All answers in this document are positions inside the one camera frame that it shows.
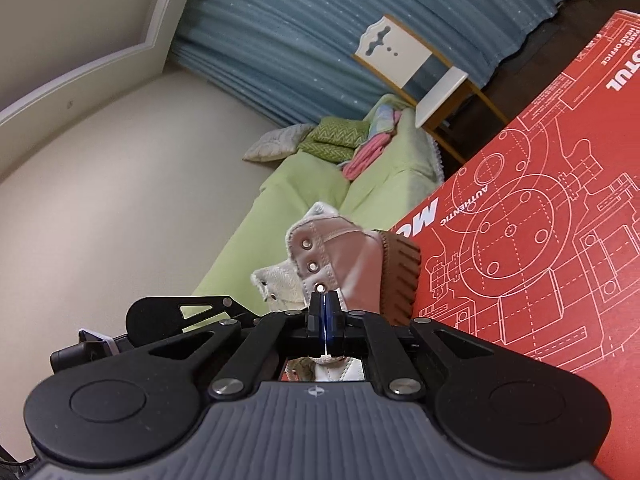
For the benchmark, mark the pink folded cloth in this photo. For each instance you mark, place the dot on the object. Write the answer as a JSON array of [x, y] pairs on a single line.
[[365, 157]]

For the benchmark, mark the green covered sofa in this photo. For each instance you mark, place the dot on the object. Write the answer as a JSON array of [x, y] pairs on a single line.
[[300, 185]]

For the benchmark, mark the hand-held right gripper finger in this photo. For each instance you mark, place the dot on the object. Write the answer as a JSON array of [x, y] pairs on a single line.
[[332, 322], [320, 320]]

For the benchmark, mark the white platform shoe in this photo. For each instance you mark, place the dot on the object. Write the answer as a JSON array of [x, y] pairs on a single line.
[[350, 260]]

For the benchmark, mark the white wooden chair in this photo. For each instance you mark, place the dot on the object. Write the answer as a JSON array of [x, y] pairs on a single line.
[[395, 45]]

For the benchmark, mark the grey pillow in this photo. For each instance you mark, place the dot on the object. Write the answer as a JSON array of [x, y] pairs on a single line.
[[275, 142]]

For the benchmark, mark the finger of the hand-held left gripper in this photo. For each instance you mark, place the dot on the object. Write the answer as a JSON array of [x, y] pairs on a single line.
[[235, 310]]

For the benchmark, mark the pastel folded blanket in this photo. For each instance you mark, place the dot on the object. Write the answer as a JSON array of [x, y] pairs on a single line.
[[385, 120]]

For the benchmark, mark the red printed cardboard sheet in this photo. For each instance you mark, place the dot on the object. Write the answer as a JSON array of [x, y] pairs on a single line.
[[550, 210]]

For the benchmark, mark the blue curtain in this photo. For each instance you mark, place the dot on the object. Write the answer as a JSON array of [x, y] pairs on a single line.
[[300, 35]]

